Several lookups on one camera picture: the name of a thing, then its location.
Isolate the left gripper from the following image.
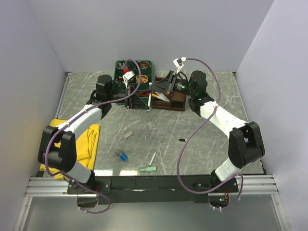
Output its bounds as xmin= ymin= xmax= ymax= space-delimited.
xmin=107 ymin=85 xmax=149 ymax=110

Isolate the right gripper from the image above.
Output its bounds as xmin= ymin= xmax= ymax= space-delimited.
xmin=149 ymin=71 xmax=195 ymax=98

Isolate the orange capped white pen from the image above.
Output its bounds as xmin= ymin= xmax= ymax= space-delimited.
xmin=157 ymin=93 xmax=170 ymax=102

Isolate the yellow capped white pen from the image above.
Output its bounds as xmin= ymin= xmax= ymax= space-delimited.
xmin=152 ymin=94 xmax=165 ymax=101

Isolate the short blue pen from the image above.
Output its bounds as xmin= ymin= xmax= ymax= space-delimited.
xmin=147 ymin=91 xmax=152 ymax=112

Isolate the brown wooden desk organizer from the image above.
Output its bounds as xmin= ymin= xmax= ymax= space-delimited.
xmin=149 ymin=76 xmax=186 ymax=111

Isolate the white marker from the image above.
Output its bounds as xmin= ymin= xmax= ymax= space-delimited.
xmin=148 ymin=152 xmax=157 ymax=167

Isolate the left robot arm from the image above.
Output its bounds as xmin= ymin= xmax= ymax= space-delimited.
xmin=38 ymin=75 xmax=139 ymax=193

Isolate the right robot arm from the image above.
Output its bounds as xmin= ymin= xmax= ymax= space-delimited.
xmin=150 ymin=71 xmax=265 ymax=192

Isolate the green compartment tray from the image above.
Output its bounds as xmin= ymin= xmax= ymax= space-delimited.
xmin=113 ymin=60 xmax=153 ymax=103

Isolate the small grey eraser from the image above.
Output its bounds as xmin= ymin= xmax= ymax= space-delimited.
xmin=123 ymin=131 xmax=133 ymax=139

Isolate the blue capped glue stick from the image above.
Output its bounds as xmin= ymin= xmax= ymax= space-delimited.
xmin=115 ymin=149 xmax=128 ymax=162

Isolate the yellow cloth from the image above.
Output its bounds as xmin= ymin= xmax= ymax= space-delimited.
xmin=39 ymin=119 xmax=100 ymax=171

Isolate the short mint green highlighter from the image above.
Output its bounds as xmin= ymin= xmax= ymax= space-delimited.
xmin=139 ymin=166 xmax=157 ymax=173

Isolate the black base bar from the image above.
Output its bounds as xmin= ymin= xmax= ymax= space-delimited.
xmin=67 ymin=175 xmax=239 ymax=204

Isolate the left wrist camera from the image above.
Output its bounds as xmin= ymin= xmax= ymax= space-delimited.
xmin=122 ymin=68 xmax=135 ymax=85

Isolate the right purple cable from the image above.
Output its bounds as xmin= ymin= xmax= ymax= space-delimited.
xmin=177 ymin=57 xmax=244 ymax=210

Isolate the purple cable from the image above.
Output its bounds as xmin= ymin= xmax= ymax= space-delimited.
xmin=177 ymin=57 xmax=244 ymax=210
xmin=44 ymin=59 xmax=142 ymax=215

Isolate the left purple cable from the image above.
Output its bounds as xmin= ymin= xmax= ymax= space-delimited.
xmin=44 ymin=59 xmax=142 ymax=215

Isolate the aluminium rail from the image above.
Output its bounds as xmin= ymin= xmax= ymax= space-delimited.
xmin=25 ymin=175 xmax=279 ymax=197

